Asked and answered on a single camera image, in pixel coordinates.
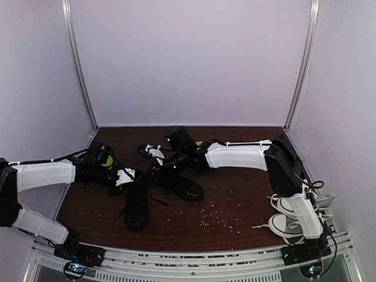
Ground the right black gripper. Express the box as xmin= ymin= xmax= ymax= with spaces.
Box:
xmin=141 ymin=150 xmax=187 ymax=184

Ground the black sneaker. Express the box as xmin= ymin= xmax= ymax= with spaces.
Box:
xmin=165 ymin=174 xmax=204 ymax=202
xmin=117 ymin=179 xmax=174 ymax=231

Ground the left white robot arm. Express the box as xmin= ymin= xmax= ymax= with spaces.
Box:
xmin=1 ymin=152 xmax=148 ymax=261

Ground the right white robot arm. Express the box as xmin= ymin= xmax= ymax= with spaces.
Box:
xmin=138 ymin=133 xmax=325 ymax=260

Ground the green plate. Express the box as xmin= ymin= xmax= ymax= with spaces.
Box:
xmin=102 ymin=156 xmax=114 ymax=169

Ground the grey sneaker front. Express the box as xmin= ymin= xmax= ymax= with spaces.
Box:
xmin=252 ymin=213 xmax=334 ymax=244

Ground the grey sneaker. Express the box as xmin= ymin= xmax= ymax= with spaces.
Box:
xmin=252 ymin=213 xmax=334 ymax=244
xmin=268 ymin=192 xmax=336 ymax=218

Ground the grey sneaker rear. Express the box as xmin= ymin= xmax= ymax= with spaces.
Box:
xmin=268 ymin=192 xmax=336 ymax=218

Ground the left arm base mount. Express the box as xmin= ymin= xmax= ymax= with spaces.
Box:
xmin=49 ymin=243 xmax=106 ymax=281

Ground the aluminium front rail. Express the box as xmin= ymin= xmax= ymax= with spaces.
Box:
xmin=21 ymin=232 xmax=365 ymax=281

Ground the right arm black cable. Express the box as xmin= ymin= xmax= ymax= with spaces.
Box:
xmin=293 ymin=173 xmax=338 ymax=265

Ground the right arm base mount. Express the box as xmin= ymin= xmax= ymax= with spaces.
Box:
xmin=280 ymin=241 xmax=332 ymax=280

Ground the left aluminium frame post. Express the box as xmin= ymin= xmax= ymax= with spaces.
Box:
xmin=62 ymin=0 xmax=99 ymax=131

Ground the aluminium frame post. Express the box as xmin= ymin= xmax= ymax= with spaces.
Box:
xmin=62 ymin=0 xmax=99 ymax=131
xmin=284 ymin=0 xmax=322 ymax=132

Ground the right aluminium frame post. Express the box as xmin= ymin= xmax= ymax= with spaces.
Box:
xmin=284 ymin=0 xmax=322 ymax=132

